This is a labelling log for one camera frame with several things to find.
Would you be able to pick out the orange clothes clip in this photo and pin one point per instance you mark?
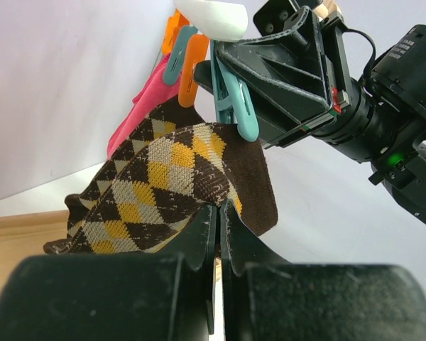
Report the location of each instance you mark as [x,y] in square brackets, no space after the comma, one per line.
[173,26]
[196,52]

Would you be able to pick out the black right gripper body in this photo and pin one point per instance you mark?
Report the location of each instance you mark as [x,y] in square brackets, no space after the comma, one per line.
[304,48]

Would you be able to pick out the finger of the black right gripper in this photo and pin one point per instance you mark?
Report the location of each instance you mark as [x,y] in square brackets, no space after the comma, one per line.
[275,88]

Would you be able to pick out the brown yellow argyle sock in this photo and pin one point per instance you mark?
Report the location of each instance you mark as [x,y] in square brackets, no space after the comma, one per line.
[164,185]
[164,119]

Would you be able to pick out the white plastic clip hanger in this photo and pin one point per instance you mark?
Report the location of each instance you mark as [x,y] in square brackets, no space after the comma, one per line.
[218,20]

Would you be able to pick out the magenta pink cloth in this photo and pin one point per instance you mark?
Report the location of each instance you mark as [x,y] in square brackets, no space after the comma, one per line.
[153,93]

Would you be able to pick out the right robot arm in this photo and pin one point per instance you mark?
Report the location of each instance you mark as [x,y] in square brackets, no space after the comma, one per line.
[394,84]

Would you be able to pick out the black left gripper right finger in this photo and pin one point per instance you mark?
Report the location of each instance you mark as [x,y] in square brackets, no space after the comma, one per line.
[268,298]

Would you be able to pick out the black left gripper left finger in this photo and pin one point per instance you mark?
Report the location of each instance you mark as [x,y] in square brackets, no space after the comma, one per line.
[168,295]

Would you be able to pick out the teal clothes clip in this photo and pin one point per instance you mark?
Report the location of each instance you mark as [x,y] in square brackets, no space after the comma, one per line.
[232,100]
[177,56]

